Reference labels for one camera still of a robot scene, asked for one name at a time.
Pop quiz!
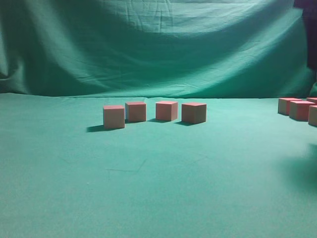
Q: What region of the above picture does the placed pink cube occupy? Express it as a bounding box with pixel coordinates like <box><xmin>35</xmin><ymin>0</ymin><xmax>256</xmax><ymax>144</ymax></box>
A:
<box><xmin>155</xmin><ymin>101</ymin><xmax>178</xmax><ymax>121</ymax></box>
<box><xmin>125</xmin><ymin>102</ymin><xmax>147</xmax><ymax>122</ymax></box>
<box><xmin>181</xmin><ymin>102</ymin><xmax>207</xmax><ymax>124</ymax></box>
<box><xmin>103</xmin><ymin>105</ymin><xmax>125</xmax><ymax>129</ymax></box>

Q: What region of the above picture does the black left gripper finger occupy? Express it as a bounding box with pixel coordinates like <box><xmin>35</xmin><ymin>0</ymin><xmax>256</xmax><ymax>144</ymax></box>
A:
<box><xmin>293</xmin><ymin>0</ymin><xmax>317</xmax><ymax>68</ymax></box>

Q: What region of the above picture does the green cloth backdrop and cover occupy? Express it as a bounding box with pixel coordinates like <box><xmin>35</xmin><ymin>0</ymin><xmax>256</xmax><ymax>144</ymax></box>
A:
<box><xmin>0</xmin><ymin>0</ymin><xmax>317</xmax><ymax>238</ymax></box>

